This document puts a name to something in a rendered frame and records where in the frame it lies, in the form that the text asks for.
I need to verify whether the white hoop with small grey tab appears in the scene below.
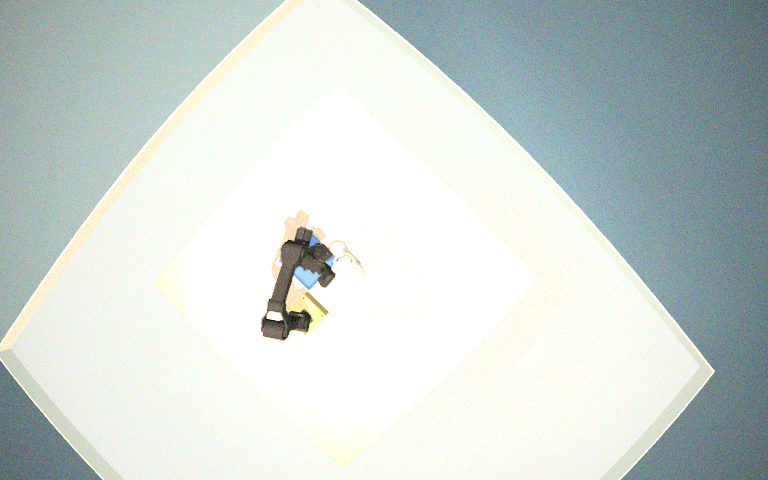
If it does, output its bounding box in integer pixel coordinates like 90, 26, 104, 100
331, 252, 355, 274

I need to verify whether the blue tray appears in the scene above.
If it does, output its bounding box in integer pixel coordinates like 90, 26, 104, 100
294, 234, 335, 291

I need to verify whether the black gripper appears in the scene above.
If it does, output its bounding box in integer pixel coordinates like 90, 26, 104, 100
302, 245, 336, 288

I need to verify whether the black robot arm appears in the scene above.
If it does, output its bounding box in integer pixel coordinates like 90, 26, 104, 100
261, 226, 333, 341

